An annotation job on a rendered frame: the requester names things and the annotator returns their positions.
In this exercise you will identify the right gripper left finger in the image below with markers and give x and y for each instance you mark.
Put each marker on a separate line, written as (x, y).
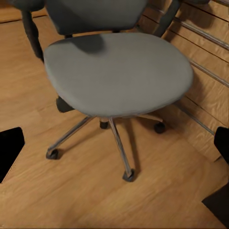
(11, 143)

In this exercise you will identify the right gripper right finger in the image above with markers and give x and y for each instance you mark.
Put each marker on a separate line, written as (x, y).
(221, 142)

